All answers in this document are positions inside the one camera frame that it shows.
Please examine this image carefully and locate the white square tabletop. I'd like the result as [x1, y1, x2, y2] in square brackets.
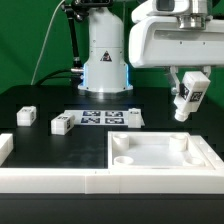
[108, 132, 214, 170]

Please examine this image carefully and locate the tag marker sheet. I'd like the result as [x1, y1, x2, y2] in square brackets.
[63, 109, 146, 128]

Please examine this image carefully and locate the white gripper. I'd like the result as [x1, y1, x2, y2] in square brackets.
[129, 16, 224, 95]

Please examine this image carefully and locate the black cable bundle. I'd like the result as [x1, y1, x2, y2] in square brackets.
[34, 67, 84, 87]

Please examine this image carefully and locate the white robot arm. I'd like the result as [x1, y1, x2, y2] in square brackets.
[80, 0, 224, 95]

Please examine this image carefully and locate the grey cable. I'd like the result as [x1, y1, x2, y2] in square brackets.
[30, 0, 67, 86]

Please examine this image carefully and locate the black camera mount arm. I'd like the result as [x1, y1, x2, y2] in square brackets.
[61, 0, 89, 68]

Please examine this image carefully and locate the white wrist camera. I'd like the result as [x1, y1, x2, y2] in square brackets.
[131, 0, 190, 23]

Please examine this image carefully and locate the white U-shaped fence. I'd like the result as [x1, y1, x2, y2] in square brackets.
[0, 134, 224, 194]

